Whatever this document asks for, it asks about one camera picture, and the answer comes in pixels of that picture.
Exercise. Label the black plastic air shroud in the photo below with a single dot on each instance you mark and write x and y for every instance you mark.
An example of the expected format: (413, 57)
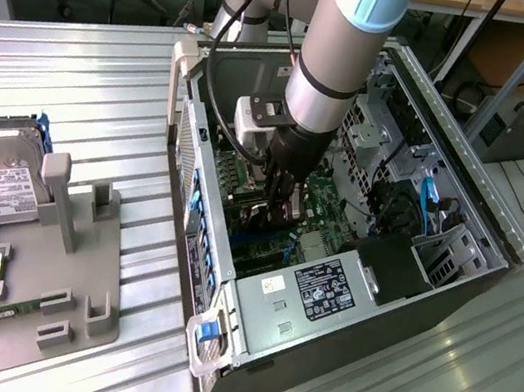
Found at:
(381, 268)

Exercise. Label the silver disk bay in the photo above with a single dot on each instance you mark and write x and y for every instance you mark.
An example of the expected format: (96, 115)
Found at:
(444, 258)

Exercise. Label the blue expansion slot clip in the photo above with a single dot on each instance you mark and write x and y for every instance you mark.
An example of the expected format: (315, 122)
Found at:
(205, 248)
(202, 227)
(211, 286)
(209, 267)
(195, 192)

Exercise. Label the CPU socket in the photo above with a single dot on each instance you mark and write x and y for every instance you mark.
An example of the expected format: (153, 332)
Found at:
(253, 174)

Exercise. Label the silver power supply unit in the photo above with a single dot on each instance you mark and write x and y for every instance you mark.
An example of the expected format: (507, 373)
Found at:
(322, 288)

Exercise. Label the blue case latch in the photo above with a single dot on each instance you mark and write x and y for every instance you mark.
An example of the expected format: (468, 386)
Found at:
(204, 333)

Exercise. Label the open black PC case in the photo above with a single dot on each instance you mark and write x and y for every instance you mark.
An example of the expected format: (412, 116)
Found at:
(366, 351)

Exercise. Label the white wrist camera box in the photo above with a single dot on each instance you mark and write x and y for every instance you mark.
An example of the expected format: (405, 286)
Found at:
(248, 127)

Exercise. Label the grey plastic parts rack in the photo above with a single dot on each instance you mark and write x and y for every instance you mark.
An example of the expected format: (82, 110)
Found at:
(49, 280)

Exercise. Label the green motherboard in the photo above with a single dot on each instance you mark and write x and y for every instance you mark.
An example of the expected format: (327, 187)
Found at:
(327, 212)

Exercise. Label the black expansion slot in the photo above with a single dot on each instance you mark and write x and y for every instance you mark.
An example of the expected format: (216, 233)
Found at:
(258, 261)

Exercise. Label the green RAM stick on rack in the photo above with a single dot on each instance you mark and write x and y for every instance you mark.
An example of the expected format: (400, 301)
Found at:
(3, 313)

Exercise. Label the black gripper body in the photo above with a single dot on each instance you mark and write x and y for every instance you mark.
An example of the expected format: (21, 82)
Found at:
(300, 152)

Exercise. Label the silver drive cage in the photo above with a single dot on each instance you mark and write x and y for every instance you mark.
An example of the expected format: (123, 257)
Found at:
(377, 145)

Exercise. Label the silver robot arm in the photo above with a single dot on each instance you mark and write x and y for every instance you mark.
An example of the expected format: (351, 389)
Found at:
(340, 42)

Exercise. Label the silver chipset heatsink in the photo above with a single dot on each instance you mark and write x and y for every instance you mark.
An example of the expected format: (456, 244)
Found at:
(313, 248)

